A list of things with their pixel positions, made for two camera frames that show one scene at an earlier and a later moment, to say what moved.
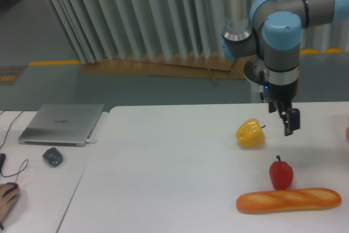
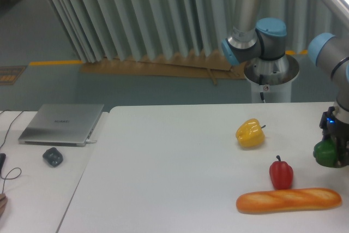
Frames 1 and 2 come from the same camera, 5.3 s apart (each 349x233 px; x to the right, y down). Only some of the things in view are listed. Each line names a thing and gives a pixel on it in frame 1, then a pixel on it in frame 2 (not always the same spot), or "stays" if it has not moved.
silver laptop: x=61 y=125 stays
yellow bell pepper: x=250 y=133 stays
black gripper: x=284 y=94 to x=333 y=128
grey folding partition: x=161 y=15 stays
